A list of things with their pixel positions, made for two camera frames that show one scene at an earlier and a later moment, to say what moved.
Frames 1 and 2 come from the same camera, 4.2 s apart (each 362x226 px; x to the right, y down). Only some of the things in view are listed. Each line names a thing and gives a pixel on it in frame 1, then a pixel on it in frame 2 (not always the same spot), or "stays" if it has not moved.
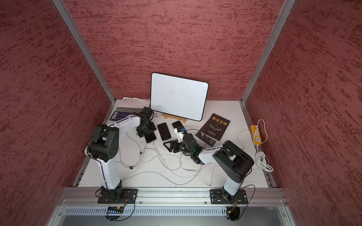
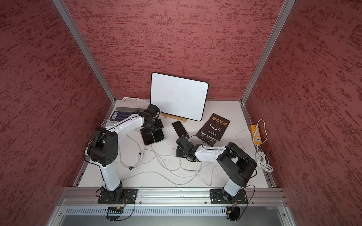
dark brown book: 213,129 stays
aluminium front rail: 79,197 stays
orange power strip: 256,134 stays
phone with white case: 164,131 → 158,135
